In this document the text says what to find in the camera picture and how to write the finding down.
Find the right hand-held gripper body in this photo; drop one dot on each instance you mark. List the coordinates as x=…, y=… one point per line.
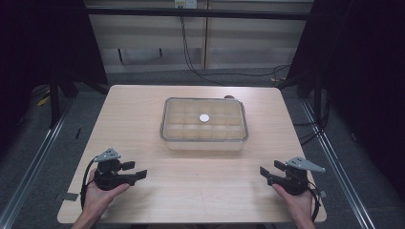
x=296, y=183

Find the person's right hand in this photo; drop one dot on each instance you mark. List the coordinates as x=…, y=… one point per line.
x=299, y=205

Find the grey tape strip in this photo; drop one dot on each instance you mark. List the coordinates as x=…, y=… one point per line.
x=70, y=197

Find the small brown round object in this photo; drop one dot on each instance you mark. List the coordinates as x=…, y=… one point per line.
x=228, y=96

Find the metal floor rail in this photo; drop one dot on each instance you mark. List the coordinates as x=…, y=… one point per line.
x=337, y=171
x=35, y=165

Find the yellow floor tape piece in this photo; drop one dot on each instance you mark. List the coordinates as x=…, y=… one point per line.
x=43, y=100

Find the white wall socket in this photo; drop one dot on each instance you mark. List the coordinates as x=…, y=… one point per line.
x=185, y=3

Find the person's left hand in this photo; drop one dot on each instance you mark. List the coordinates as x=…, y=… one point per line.
x=95, y=200

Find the black metal stand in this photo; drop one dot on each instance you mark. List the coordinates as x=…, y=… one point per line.
x=54, y=101

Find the small grey tape tag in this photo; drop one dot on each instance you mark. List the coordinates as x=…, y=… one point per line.
x=323, y=194

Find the black horizontal bar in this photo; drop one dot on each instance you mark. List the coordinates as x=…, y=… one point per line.
x=197, y=13

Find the clear plastic storage box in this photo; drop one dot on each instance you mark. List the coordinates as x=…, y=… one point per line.
x=203, y=146

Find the black curtain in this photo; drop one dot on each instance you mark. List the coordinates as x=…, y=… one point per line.
x=44, y=41
x=363, y=79

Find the small black tape strip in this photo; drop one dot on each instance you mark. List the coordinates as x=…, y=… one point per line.
x=78, y=133

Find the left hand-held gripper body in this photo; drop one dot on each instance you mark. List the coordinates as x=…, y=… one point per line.
x=108, y=178

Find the clear plastic compartment box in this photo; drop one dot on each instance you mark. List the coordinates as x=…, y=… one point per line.
x=184, y=119

